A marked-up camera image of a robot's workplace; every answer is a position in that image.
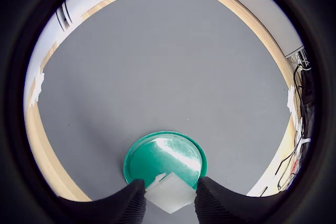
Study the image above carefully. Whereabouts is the dark grey mat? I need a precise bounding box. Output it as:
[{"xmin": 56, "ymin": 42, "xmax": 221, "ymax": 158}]
[{"xmin": 36, "ymin": 0, "xmax": 293, "ymax": 224}]

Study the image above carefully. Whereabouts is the round green lid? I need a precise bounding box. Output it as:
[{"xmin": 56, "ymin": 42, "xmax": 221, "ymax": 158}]
[{"xmin": 123, "ymin": 130, "xmax": 208, "ymax": 190}]

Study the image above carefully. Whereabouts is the tangle of thin cables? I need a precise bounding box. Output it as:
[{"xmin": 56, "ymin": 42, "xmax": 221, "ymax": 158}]
[{"xmin": 275, "ymin": 49, "xmax": 314, "ymax": 198}]

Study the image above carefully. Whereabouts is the white tape piece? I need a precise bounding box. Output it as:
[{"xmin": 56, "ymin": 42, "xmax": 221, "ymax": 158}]
[
  {"xmin": 28, "ymin": 66, "xmax": 46, "ymax": 107},
  {"xmin": 286, "ymin": 87, "xmax": 302, "ymax": 130}
]

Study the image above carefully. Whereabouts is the small white plastic terminal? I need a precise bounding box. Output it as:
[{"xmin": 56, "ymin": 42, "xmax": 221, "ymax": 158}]
[{"xmin": 144, "ymin": 172, "xmax": 197, "ymax": 214}]

